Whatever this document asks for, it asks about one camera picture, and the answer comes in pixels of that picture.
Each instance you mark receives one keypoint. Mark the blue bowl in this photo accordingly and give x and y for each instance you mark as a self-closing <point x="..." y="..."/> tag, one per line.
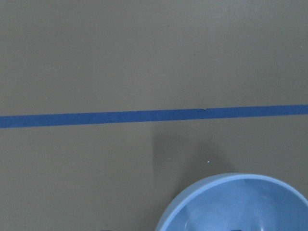
<point x="236" y="202"/>

